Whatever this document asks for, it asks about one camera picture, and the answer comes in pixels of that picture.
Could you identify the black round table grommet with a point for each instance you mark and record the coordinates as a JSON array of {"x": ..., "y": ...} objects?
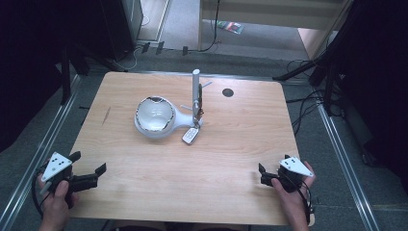
[{"x": 227, "y": 92}]

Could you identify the person's left hand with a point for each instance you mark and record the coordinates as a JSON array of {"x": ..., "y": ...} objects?
[{"x": 56, "y": 205}]

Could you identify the colourful packet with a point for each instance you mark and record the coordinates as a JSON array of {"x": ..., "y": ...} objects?
[{"x": 231, "y": 27}]

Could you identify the light wooden furniture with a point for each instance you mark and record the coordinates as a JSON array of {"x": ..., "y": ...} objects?
[{"x": 272, "y": 9}]

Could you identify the black upright post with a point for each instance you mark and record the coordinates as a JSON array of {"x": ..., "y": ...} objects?
[{"x": 65, "y": 77}]

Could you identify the person's right hand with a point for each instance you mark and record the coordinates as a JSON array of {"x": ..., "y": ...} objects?
[{"x": 293, "y": 205}]

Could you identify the black stand legs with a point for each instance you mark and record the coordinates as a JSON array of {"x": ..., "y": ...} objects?
[{"x": 308, "y": 67}]

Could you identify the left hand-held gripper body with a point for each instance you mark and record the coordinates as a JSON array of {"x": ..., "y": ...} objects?
[{"x": 56, "y": 166}]

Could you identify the dark cabinet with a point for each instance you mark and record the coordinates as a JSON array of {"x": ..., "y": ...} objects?
[{"x": 123, "y": 25}]

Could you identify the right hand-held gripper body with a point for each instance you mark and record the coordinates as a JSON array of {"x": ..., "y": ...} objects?
[{"x": 293, "y": 170}]

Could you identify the white bowl with dark rim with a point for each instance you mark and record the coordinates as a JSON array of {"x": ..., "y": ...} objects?
[{"x": 155, "y": 114}]

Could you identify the metal floor rail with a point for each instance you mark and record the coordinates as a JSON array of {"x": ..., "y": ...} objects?
[
  {"x": 41, "y": 141},
  {"x": 346, "y": 166}
]

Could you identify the white key stand with tray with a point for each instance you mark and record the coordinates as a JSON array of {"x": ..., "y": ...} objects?
[{"x": 195, "y": 80}]

